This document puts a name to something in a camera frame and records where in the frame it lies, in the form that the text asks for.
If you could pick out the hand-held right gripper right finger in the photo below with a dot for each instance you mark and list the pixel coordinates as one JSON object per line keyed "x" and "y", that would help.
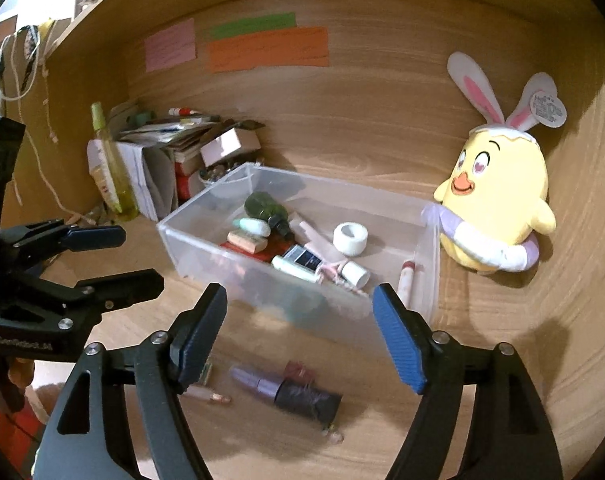
{"x": 397, "y": 340}

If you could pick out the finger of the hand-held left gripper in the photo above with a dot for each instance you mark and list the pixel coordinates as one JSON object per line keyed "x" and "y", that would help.
{"x": 127, "y": 285}
{"x": 95, "y": 237}

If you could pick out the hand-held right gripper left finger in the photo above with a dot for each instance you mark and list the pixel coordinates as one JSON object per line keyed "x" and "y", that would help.
{"x": 202, "y": 335}

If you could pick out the clear plastic storage box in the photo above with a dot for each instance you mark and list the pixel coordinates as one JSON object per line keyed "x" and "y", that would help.
{"x": 207, "y": 260}

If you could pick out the white capped jar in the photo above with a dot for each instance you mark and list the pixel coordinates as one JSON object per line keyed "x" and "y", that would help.
{"x": 356, "y": 274}

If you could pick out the pink razor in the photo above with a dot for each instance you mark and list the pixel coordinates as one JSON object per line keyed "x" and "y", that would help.
{"x": 332, "y": 272}

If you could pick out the pink bar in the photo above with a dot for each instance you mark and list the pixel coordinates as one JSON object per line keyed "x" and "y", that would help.
{"x": 245, "y": 241}

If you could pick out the white and green tube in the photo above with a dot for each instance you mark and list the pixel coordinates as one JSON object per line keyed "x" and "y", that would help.
{"x": 252, "y": 226}

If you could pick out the pale pink tube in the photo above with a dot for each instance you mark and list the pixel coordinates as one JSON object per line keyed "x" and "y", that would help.
{"x": 315, "y": 242}

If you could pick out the dark green bottle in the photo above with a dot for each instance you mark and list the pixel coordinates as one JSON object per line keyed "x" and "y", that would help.
{"x": 260, "y": 205}

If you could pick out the person's left hand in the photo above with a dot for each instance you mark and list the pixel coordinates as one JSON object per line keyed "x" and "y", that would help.
{"x": 45, "y": 397}

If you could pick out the small green packet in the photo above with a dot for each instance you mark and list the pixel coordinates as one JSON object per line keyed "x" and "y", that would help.
{"x": 206, "y": 372}

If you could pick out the pale tube with red cap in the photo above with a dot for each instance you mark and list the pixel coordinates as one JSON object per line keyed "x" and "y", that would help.
{"x": 407, "y": 282}

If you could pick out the pink lip gloss tube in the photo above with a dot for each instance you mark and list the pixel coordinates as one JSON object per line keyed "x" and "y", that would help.
{"x": 207, "y": 395}

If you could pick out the yellow green bottle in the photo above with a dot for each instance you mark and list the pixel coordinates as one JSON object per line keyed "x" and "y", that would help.
{"x": 115, "y": 180}

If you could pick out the purple tube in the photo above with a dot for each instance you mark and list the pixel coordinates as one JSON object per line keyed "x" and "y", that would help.
{"x": 255, "y": 380}

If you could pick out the dark red binder clip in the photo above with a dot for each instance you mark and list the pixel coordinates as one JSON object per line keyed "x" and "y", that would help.
{"x": 298, "y": 370}

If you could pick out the white tape roll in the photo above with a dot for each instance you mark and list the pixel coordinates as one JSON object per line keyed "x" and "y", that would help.
{"x": 340, "y": 242}

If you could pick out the red foil packet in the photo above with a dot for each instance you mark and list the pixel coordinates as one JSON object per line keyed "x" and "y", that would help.
{"x": 278, "y": 250}

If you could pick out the small clear bead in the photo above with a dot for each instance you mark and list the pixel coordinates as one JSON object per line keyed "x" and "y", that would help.
{"x": 334, "y": 435}

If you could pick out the red spine book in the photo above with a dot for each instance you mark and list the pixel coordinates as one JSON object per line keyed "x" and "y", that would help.
{"x": 187, "y": 167}

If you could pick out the small black box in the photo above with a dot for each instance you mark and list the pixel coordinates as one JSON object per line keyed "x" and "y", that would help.
{"x": 307, "y": 259}

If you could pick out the teal plastic item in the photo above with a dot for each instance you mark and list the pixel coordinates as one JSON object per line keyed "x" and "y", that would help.
{"x": 138, "y": 120}

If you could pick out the white bowl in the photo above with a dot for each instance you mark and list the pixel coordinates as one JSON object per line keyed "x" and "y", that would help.
{"x": 207, "y": 180}

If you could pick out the stack of papers and booklets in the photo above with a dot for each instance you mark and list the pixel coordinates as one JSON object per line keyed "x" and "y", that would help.
{"x": 167, "y": 132}

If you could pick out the pile of glass pebbles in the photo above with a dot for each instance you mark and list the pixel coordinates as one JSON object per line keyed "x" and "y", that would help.
{"x": 220, "y": 170}

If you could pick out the red and white marker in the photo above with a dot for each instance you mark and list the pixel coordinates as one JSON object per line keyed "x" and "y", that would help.
{"x": 185, "y": 111}

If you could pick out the pink and white carton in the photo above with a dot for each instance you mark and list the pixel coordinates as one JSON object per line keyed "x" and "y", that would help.
{"x": 227, "y": 147}

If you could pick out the yellow chick plush toy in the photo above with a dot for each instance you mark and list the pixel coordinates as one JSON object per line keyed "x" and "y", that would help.
{"x": 502, "y": 195}

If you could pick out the pink sticky note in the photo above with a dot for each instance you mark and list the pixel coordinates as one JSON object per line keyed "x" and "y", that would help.
{"x": 171, "y": 45}

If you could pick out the orange sticky note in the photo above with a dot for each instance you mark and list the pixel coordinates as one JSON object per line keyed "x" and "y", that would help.
{"x": 267, "y": 50}

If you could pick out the green sticky note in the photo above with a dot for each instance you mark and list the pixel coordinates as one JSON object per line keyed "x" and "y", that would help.
{"x": 252, "y": 26}

